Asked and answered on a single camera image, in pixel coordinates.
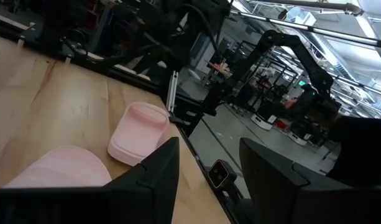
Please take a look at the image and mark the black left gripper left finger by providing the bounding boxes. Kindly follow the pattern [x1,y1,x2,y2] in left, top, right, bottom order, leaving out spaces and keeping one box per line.
[0,136,180,224]

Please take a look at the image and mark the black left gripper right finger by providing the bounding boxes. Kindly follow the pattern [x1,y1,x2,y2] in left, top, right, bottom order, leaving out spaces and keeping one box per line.
[239,138,381,224]

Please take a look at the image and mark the pink rubber slide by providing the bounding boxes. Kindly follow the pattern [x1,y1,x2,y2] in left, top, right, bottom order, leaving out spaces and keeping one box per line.
[107,101,172,167]
[5,145,112,189]

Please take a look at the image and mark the white machine base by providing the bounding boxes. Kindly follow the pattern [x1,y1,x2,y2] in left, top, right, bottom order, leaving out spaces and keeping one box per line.
[287,130,312,147]
[250,113,278,131]

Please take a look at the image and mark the small black table camera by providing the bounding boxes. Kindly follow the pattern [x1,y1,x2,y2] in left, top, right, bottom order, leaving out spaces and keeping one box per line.
[207,159,237,190]

